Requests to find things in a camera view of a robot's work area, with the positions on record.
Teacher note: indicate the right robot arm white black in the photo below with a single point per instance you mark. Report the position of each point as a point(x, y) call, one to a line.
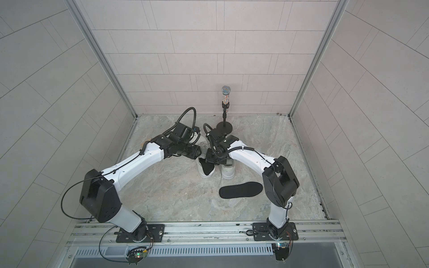
point(279, 180)

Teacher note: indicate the black stand with microphone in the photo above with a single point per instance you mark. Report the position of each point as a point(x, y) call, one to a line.
point(224, 126)

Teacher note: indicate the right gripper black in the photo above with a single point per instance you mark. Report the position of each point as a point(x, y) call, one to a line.
point(210, 158)

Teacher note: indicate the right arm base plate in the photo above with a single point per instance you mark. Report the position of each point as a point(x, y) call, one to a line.
point(265, 231)

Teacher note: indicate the white sneaker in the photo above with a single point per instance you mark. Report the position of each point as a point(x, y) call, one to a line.
point(203, 155)
point(228, 169)

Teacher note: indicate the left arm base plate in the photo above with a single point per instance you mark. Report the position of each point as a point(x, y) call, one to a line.
point(156, 232)

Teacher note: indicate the aluminium mounting rail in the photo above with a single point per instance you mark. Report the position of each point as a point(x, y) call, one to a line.
point(204, 233)

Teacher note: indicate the left controller board with cables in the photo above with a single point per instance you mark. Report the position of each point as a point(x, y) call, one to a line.
point(134, 256)

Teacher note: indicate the controller board with cables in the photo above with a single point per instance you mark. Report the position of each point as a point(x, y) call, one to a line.
point(134, 256)
point(282, 250)

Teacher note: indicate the black insole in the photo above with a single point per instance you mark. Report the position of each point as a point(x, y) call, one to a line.
point(249, 189)
point(205, 168)

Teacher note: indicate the right controller board with cables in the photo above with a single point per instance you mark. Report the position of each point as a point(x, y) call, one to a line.
point(282, 250)

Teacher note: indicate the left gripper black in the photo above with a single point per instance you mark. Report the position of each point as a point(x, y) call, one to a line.
point(195, 154)

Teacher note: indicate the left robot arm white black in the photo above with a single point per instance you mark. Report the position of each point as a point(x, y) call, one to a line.
point(99, 194)

